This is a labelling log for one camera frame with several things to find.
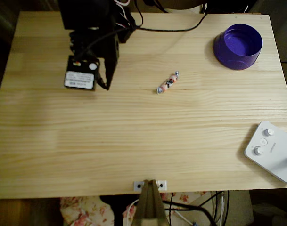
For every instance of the white lamp base with knobs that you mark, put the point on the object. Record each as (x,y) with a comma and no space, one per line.
(270,150)

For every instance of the beige curtain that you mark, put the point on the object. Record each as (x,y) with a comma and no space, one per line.
(2,16)

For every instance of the floral cushion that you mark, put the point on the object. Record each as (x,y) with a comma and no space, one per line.
(82,212)

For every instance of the purple bowl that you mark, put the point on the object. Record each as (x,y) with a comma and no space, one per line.
(240,44)

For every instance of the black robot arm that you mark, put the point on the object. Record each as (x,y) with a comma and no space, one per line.
(86,14)

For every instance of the candy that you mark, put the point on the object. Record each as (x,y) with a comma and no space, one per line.
(168,82)

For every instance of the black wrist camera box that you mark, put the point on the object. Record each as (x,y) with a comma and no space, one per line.
(79,80)

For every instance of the silver corner bracket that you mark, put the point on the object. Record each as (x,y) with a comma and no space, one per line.
(161,185)
(138,185)

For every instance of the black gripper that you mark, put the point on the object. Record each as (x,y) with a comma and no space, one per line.
(110,61)

